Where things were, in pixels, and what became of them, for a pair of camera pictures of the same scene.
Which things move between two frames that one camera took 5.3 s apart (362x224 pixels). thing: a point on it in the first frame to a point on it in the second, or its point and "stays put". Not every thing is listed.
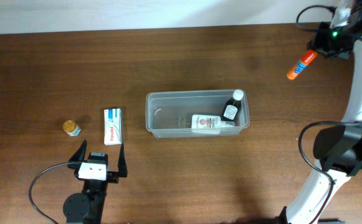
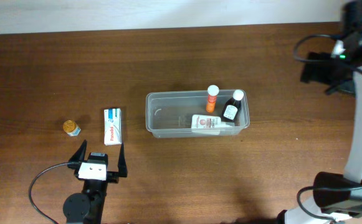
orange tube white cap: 309,56 to 212,91
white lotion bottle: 209,124 stays put
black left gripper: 113,177 stays put
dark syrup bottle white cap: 232,111 stays put
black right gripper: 321,49 to 315,69
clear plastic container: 169,114 stays put
